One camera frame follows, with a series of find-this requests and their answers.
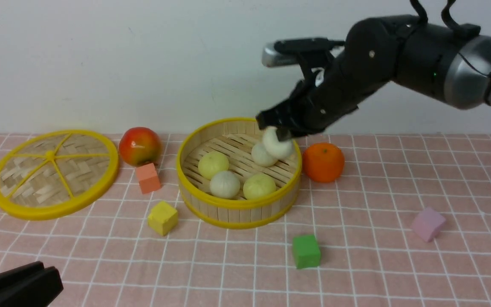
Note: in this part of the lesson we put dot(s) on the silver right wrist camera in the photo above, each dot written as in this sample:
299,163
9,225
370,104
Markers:
299,51

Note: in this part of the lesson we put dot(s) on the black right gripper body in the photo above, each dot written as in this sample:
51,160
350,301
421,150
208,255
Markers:
361,67

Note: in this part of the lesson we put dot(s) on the pink foam block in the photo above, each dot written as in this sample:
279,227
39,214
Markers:
427,224

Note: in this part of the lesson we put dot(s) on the bamboo steamer lid yellow rim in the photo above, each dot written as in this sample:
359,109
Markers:
56,174

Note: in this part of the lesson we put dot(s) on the yellow foam cube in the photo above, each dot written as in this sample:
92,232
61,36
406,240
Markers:
162,218

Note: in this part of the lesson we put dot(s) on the green foam cube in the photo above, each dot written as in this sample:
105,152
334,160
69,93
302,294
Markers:
306,251

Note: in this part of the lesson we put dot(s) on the salmon orange foam cube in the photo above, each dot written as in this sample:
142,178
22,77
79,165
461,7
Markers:
148,178

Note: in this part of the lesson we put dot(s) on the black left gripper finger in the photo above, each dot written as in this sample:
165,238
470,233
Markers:
19,273

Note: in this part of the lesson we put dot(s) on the red yellow apple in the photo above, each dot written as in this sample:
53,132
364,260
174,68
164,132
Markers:
140,146

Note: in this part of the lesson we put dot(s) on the white bun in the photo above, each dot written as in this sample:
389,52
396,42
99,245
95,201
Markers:
225,184
261,156
276,148

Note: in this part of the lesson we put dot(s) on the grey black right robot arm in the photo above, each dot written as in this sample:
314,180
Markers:
450,63

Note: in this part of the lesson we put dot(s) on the bamboo steamer tray yellow rim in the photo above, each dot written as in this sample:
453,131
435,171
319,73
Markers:
235,137

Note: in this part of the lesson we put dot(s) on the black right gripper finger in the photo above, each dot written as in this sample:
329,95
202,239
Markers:
265,121
39,290
283,134

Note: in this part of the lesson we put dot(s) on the yellow bun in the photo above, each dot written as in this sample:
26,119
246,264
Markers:
212,163
258,186

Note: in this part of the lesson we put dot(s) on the orange fruit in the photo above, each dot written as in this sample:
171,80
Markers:
323,162

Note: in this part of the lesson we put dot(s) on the pink checked tablecloth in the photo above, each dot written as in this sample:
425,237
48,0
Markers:
108,256

